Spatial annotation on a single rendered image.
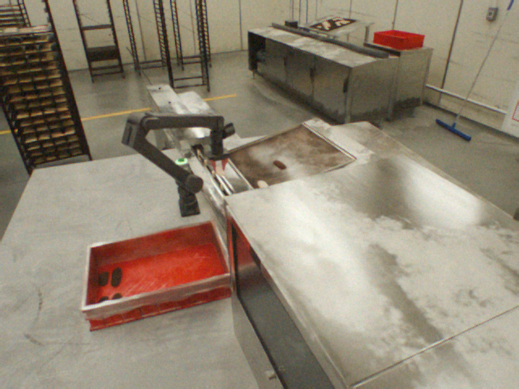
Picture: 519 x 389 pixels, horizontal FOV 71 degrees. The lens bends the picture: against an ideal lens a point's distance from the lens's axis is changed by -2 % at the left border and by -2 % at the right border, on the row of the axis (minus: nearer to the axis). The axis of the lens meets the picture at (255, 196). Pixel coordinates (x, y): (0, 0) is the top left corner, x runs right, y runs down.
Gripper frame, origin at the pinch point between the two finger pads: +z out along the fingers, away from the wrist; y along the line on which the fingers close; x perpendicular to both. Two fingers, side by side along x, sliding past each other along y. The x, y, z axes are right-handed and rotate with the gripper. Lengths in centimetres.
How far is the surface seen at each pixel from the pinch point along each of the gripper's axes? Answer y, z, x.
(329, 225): 6, -38, 100
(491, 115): -370, 76, -124
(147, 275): 43, 10, 45
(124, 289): 51, 10, 49
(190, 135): 1.5, 1.4, -49.4
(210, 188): 6.0, 6.9, 3.3
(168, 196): 24.9, 11.0, -5.2
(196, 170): 7.1, 7.0, -16.9
